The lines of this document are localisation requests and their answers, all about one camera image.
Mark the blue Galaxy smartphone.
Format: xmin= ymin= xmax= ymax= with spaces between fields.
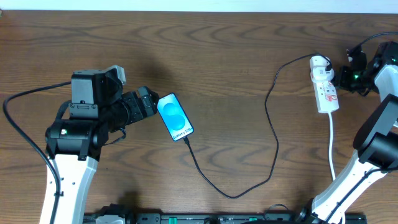
xmin=157 ymin=93 xmax=194 ymax=141

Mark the black USB charging cable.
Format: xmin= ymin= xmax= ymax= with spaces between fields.
xmin=182 ymin=52 xmax=335 ymax=199

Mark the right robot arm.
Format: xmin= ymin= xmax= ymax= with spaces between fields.
xmin=295 ymin=41 xmax=397 ymax=223

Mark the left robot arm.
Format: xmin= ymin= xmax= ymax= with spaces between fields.
xmin=40 ymin=65 xmax=159 ymax=223

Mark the white power strip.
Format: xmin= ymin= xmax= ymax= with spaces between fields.
xmin=310 ymin=55 xmax=339 ymax=114

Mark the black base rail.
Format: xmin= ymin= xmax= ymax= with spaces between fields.
xmin=83 ymin=203 xmax=367 ymax=224

